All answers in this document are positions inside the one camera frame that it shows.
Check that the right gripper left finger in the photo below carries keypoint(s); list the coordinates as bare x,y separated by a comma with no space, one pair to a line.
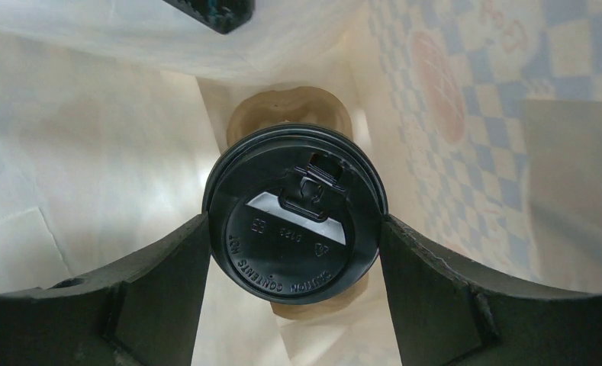
142,309

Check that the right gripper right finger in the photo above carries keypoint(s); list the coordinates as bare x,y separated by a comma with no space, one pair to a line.
447,309

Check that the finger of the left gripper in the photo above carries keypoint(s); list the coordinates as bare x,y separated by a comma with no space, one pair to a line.
222,16

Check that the black plastic cup lid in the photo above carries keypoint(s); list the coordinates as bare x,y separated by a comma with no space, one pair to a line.
295,213

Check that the paper takeout bag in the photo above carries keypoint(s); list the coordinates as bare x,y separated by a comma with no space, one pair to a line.
483,120

